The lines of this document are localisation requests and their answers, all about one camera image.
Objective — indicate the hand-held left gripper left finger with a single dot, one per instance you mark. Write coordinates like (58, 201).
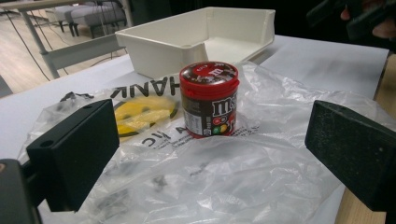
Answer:
(74, 155)

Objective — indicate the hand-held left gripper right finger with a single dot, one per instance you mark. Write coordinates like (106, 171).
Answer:
(355, 149)

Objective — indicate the white plastic box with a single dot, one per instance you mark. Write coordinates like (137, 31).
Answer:
(162, 53)

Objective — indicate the clear plastic bag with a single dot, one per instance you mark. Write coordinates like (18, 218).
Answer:
(218, 177)

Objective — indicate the red-lidded brown candy jar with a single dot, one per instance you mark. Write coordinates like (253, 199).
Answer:
(208, 102)

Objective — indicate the white table mat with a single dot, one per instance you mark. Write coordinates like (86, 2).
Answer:
(314, 68)

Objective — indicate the grey sofa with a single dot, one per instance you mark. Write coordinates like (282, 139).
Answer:
(90, 15)

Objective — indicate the white metal desk frame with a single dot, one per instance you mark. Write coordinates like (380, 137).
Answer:
(74, 53)

